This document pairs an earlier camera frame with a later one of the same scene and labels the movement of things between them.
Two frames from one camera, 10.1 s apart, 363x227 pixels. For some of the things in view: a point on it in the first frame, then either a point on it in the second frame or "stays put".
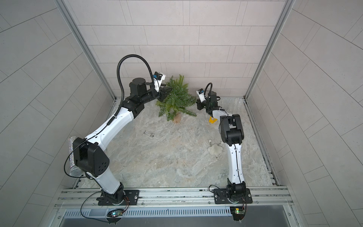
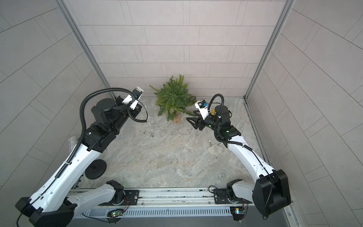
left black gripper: (160, 95) to (135, 111)
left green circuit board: (115, 213) stays put
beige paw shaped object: (215, 149) stays put
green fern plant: (179, 99) stays put
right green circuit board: (238, 212) stays put
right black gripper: (202, 104) to (199, 121)
